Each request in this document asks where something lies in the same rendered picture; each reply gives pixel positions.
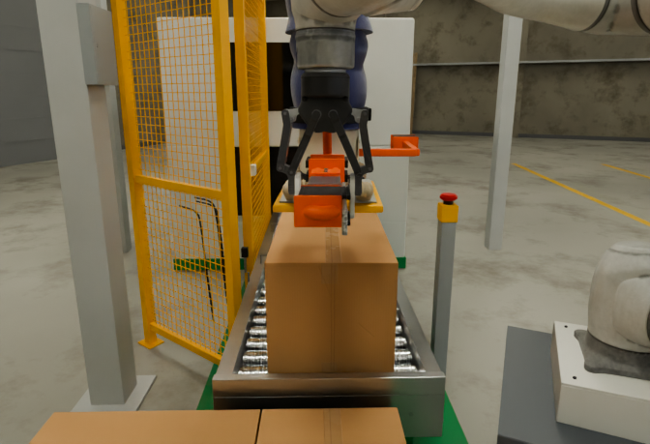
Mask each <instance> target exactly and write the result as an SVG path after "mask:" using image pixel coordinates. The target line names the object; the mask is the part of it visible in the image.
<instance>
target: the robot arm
mask: <svg viewBox="0 0 650 444"><path fill-rule="evenodd" d="M422 1H423V0H291V11H292V13H293V16H294V21H295V27H296V35H295V40H296V52H297V67H298V69H300V70H305V72H304V73H303V75H301V103H300V105H299V107H298V108H293V109H284V110H283V111H282V112H281V118H282V122H283V127H282V133H281V145H280V150H279V156H278V162H277V171H279V172H283V173H285V174H286V175H287V177H288V193H289V194H290V195H298V194H299V191H300V189H301V173H300V172H297V173H296V171H297V168H298V166H299V164H300V162H301V159H302V158H303V156H304V154H305V151H306V149H307V147H308V144H309V142H310V139H311V137H312V134H313V132H315V133H323V132H327V133H337V134H338V137H339V139H340V142H341V144H342V147H343V149H344V151H345V154H346V156H347V158H348V160H349V162H350V164H351V167H352V169H353V171H354V173H350V194H351V199H350V219H354V218H355V195H361V194H362V177H363V175H364V174H367V173H371V172H373V164H372V157H371V151H370V145H369V134H368V127H367V123H368V119H369V112H368V111H367V110H366V109H363V110H362V109H357V108H352V106H351V104H350V102H349V79H350V75H348V74H347V73H346V70H351V69H353V68H354V62H355V39H356V36H355V27H356V21H357V18H358V17H359V16H360V15H364V16H372V15H384V14H390V13H397V12H406V11H413V10H415V9H416V8H417V7H418V6H419V5H420V4H421V3H422ZM475 1H477V2H479V3H481V4H483V5H485V6H487V7H489V8H491V9H493V10H495V11H497V12H499V13H501V14H504V15H511V16H515V17H520V18H526V19H531V20H536V21H540V22H544V23H548V24H552V25H556V26H559V27H562V28H565V29H569V30H572V31H578V32H584V33H589V34H594V35H628V36H650V0H475ZM298 114H300V116H301V117H302V118H303V120H304V121H305V123H306V124H307V125H308V126H307V128H306V130H305V132H304V135H303V137H302V140H301V142H300V144H299V147H298V149H297V151H296V153H295V156H294V158H293V160H292V163H291V165H288V164H286V160H287V154H288V148H289V142H290V137H291V131H292V123H293V122H295V121H296V117H297V115H298ZM350 115H353V116H354V117H355V121H356V122H357V123H359V130H360V136H361V141H362V148H363V154H364V160H365V165H362V166H360V165H359V163H358V160H357V158H356V156H355V153H354V151H353V149H352V146H351V144H350V142H349V139H348V137H347V135H346V132H345V130H344V127H343V125H344V123H345V122H346V120H347V119H348V118H349V116H350ZM574 337H575V338H576V339H577V340H578V343H579V346H580V349H581V352H582V355H583V358H584V369H585V370H587V371H589V372H592V373H606V374H613V375H619V376H625V377H630V378H636V379H642V380H648V381H650V243H648V242H638V241H623V242H617V243H615V244H614V245H613V246H611V247H610V248H609V249H607V250H606V251H605V252H604V254H603V255H602V257H601V258H600V260H599V262H598V264H597V266H596V268H595V271H594V274H593V278H592V282H591V287H590V294H589V303H588V327H587V330H582V329H576V330H575V331H574Z"/></svg>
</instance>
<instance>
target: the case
mask: <svg viewBox="0 0 650 444"><path fill-rule="evenodd" d="M264 270H265V300H266V330H267V360H268V373H336V372H394V370H395V345H396V321H397V296H398V271H399V263H398V261H397V259H396V256H395V254H394V252H393V250H392V247H391V245H390V243H389V240H388V238H387V236H386V233H385V231H384V229H383V226H382V224H381V222H380V219H379V218H378V216H377V213H355V218H354V219H350V225H348V226H347V235H345V236H344V235H341V227H295V226H294V212H282V213H281V218H280V221H279V224H278V227H277V229H276V232H275V235H274V238H273V241H272V244H271V247H270V249H269V251H268V254H267V257H266V260H265V263H264Z"/></svg>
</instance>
